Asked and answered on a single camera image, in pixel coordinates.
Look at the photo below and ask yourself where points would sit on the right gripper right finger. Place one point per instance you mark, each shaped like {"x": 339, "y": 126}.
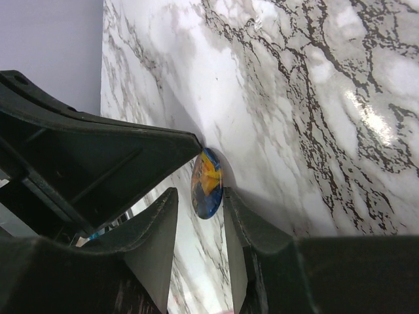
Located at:
{"x": 272, "y": 272}

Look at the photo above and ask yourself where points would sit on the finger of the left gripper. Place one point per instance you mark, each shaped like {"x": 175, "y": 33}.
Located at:
{"x": 71, "y": 173}

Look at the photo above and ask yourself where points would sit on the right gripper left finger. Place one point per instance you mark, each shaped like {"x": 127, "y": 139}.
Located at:
{"x": 126, "y": 270}

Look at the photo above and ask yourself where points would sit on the round blue yellow brooch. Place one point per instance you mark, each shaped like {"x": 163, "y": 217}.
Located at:
{"x": 206, "y": 184}

